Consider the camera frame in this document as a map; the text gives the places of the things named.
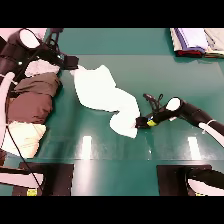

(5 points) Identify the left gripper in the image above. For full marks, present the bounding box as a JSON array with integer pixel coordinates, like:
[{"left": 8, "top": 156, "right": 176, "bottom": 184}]
[{"left": 62, "top": 54, "right": 80, "bottom": 71}]

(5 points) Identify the pale pink garment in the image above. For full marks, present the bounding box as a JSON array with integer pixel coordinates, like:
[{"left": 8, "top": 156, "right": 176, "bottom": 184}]
[{"left": 24, "top": 58, "right": 61, "bottom": 78}]

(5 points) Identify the red garment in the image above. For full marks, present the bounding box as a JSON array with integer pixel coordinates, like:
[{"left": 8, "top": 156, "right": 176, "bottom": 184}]
[{"left": 176, "top": 49, "right": 205, "bottom": 58}]

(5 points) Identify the white garment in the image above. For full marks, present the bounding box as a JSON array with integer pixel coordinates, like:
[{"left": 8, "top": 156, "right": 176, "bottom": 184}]
[{"left": 169, "top": 27, "right": 184, "bottom": 53}]

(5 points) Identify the lavender garment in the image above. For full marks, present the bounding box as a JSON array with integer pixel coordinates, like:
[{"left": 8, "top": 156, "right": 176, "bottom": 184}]
[{"left": 175, "top": 27, "right": 210, "bottom": 54}]

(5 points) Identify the cream garment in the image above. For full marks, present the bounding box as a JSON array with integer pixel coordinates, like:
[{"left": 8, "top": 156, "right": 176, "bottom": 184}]
[{"left": 0, "top": 121, "right": 48, "bottom": 160}]

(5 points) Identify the white shirt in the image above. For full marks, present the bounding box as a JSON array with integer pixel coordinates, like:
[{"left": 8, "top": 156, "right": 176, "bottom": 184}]
[{"left": 69, "top": 64, "right": 142, "bottom": 140}]

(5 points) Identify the maroon garment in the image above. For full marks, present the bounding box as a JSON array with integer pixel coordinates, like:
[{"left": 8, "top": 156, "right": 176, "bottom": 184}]
[{"left": 6, "top": 91, "right": 55, "bottom": 126}]

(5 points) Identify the olive brown garment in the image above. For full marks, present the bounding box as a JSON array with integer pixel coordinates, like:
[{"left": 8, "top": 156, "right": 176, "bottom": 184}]
[{"left": 13, "top": 72, "right": 63, "bottom": 99}]

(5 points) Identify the beige garment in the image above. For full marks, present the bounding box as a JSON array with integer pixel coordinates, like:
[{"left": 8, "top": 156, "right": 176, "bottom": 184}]
[{"left": 203, "top": 27, "right": 224, "bottom": 55}]

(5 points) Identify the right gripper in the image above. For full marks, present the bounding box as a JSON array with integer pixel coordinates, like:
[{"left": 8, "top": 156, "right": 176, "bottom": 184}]
[{"left": 134, "top": 114, "right": 162, "bottom": 130}]

